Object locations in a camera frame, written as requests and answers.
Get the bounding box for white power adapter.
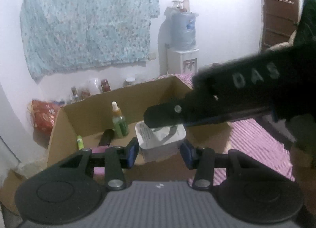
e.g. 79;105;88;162
135;121;186;163

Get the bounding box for purple checkered tablecloth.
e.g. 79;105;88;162
145;72;297;186

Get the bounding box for white lid jar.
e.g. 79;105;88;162
123;77;135;87

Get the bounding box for water dispenser with bottle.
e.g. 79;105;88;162
157;0;199;75

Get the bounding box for red jar on floor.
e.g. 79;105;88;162
101;79;111;93

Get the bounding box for green lip balm tube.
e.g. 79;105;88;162
77;135;84;150

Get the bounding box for red snack bag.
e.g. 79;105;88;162
30;100;60;135

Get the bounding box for beige jacket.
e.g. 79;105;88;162
265;31;297;51

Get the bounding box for blue floral wall cloth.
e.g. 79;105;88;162
20;0;160;81

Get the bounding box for green dropper bottle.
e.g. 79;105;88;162
111;101;129;138

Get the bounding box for black cylindrical tube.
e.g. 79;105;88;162
98;129;115;147

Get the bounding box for brown wooden door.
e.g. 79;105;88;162
261;0;299;51

